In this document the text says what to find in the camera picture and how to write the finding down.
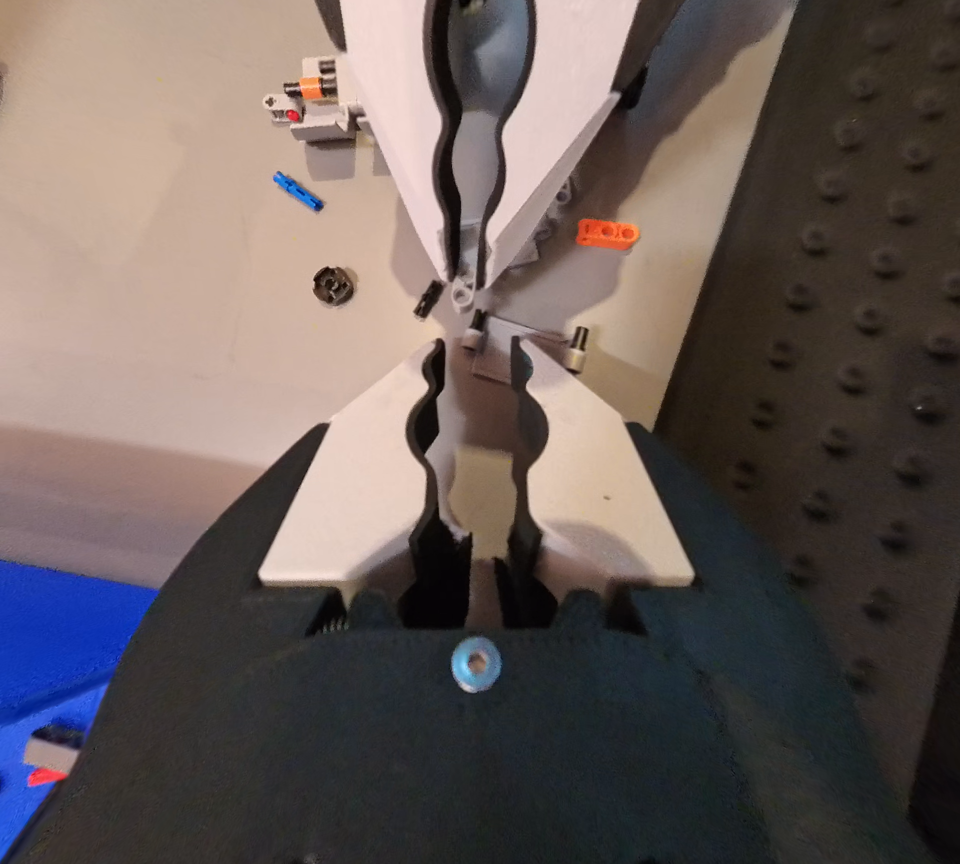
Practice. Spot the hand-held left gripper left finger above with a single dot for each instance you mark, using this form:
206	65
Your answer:
345	504

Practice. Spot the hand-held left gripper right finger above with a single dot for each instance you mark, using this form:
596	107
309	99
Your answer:
607	504

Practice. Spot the grey curved panel piece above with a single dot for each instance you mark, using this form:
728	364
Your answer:
529	256
495	354

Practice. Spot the blue parts bin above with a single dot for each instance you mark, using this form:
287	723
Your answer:
52	624

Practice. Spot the grey orange block assembly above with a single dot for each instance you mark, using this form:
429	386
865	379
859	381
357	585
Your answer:
322	121

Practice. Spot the blue long pin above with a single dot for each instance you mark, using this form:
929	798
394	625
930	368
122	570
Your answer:
298	191

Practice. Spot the dark grey round block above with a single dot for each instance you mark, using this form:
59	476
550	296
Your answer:
334	286

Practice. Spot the black short pin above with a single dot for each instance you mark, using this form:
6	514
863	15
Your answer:
427	300

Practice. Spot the orange three-hole beam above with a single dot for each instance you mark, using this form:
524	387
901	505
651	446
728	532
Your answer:
607	233

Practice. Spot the black dimpled foam pad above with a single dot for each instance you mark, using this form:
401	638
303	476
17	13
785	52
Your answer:
825	279

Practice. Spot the assorted small block parts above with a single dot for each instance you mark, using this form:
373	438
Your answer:
52	751

